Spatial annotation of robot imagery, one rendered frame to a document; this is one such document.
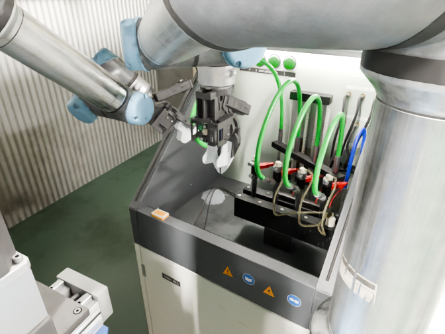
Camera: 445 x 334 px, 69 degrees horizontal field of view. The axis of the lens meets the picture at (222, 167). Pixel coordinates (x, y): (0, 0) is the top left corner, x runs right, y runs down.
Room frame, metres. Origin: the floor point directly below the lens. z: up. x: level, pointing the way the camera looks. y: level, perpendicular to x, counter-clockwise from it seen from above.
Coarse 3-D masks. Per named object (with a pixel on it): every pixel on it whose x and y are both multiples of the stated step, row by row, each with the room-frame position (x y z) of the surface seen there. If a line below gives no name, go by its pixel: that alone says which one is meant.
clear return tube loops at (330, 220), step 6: (312, 174) 0.85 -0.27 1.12; (282, 180) 0.85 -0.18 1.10; (312, 180) 0.83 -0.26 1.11; (336, 180) 0.82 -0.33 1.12; (276, 192) 0.81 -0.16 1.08; (306, 192) 0.79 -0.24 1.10; (330, 198) 0.75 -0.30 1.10; (300, 204) 0.76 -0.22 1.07; (300, 210) 0.76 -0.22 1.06; (324, 210) 0.72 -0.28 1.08; (324, 216) 0.78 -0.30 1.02; (330, 216) 0.80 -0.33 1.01; (300, 222) 0.75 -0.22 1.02; (330, 222) 0.78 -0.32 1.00; (318, 228) 0.75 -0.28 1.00; (324, 234) 0.71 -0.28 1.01
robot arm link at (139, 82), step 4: (140, 76) 0.89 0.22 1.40; (136, 80) 0.86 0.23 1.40; (140, 80) 0.87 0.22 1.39; (144, 80) 0.89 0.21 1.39; (132, 84) 0.85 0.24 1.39; (136, 84) 0.86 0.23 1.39; (140, 84) 0.87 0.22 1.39; (144, 84) 0.87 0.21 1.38; (148, 84) 0.89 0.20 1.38; (132, 88) 0.85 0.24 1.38; (136, 88) 0.85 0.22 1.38; (140, 88) 0.86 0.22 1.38; (144, 88) 0.87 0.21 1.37; (148, 88) 0.88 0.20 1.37; (144, 92) 0.86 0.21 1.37
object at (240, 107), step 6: (228, 96) 0.68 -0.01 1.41; (228, 102) 0.68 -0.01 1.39; (234, 102) 0.69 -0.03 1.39; (240, 102) 0.71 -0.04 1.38; (246, 102) 0.76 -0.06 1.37; (234, 108) 0.70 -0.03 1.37; (240, 108) 0.71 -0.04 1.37; (246, 108) 0.74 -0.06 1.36; (240, 114) 0.74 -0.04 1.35; (246, 114) 0.74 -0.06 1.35
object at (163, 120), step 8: (152, 88) 0.89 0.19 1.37; (160, 104) 0.89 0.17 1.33; (168, 104) 0.88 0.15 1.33; (160, 112) 0.87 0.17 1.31; (168, 112) 0.87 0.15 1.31; (152, 120) 0.88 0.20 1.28; (160, 120) 0.86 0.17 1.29; (168, 120) 0.87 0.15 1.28; (176, 120) 0.88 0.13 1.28; (160, 128) 0.86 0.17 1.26; (168, 128) 0.86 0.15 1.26
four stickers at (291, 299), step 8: (224, 264) 0.71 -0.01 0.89; (224, 272) 0.71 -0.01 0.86; (232, 272) 0.70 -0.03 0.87; (248, 280) 0.67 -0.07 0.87; (264, 288) 0.64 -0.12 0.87; (272, 288) 0.63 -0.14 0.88; (272, 296) 0.63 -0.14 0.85; (288, 296) 0.61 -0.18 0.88; (296, 296) 0.60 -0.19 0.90; (296, 304) 0.59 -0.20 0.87
